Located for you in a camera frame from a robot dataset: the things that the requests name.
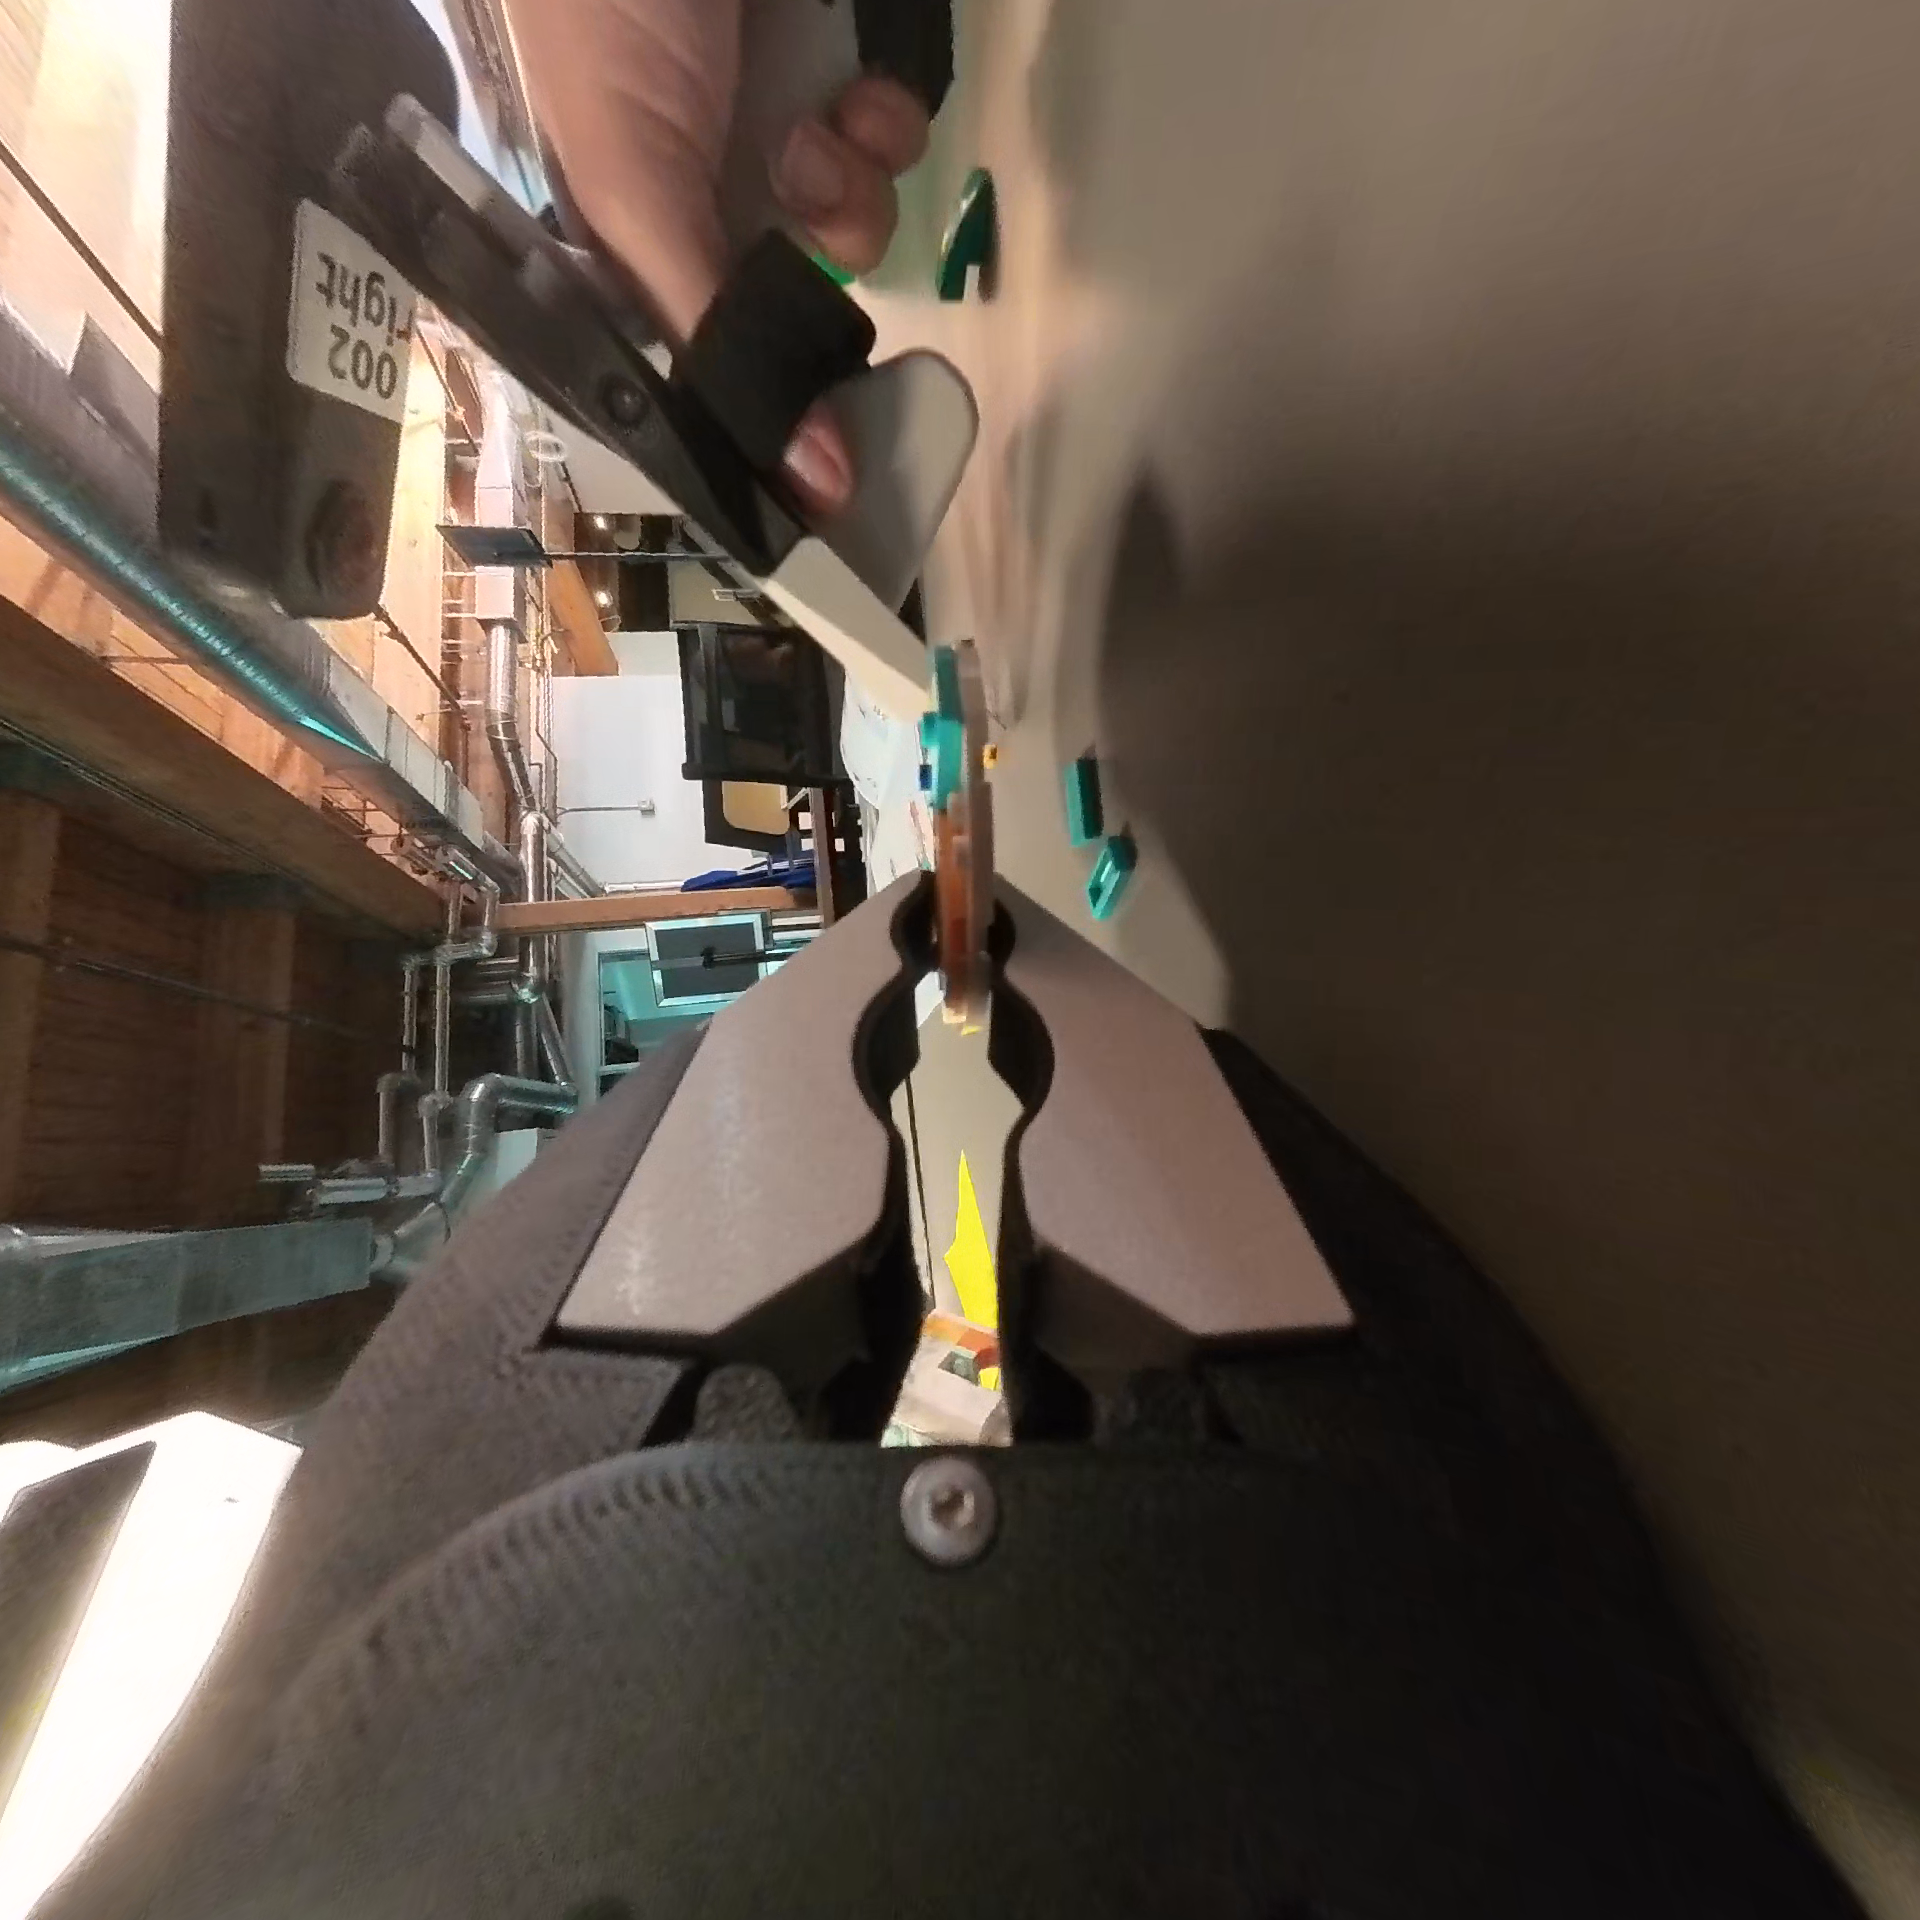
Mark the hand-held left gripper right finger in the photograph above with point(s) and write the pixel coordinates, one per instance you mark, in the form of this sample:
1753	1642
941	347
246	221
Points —
1185	1201

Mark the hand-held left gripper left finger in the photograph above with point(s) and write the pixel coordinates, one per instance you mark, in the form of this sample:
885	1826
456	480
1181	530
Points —
735	1185

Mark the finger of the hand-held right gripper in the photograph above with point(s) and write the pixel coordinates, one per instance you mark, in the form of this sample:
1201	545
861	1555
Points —
856	622

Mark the round white brick plate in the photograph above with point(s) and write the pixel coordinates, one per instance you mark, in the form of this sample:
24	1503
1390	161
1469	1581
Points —
975	839

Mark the person's right hand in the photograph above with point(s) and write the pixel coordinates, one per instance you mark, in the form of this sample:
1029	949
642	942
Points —
645	135

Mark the black office chair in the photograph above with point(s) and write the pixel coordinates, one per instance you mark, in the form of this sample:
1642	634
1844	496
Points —
758	705

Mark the open instruction booklet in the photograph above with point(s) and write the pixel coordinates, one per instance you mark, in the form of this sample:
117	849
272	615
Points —
873	750

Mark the yellow paper note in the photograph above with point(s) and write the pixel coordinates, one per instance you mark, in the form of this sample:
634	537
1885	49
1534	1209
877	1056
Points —
973	1245

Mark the tan backed chair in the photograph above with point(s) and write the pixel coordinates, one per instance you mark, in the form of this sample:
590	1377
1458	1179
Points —
743	811

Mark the black panel on stand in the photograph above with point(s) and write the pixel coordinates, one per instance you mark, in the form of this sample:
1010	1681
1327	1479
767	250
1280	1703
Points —
704	961

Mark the dark flat panel on pole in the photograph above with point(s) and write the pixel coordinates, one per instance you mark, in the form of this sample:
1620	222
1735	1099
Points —
488	542

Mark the white brick animal model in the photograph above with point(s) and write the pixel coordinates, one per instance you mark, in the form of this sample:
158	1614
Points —
960	1342

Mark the grey pipe cluster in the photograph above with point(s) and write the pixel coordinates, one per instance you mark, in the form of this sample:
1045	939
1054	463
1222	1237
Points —
465	1109

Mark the teal flat tile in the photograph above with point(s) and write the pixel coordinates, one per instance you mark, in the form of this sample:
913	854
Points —
1100	896
1079	797

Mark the teal arch brick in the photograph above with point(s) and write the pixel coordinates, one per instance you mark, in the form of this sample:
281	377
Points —
968	233

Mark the white lamp light panel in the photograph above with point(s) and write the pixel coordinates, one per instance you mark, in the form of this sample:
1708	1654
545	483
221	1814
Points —
182	1499

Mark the long grey ceiling duct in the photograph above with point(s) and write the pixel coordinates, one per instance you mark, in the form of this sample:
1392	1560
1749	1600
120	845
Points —
224	645

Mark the slim silver duct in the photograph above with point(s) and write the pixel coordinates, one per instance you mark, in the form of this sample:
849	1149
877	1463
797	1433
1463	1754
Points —
511	721

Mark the silver ventilation duct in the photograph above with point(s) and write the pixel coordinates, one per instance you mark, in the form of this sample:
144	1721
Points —
182	1290

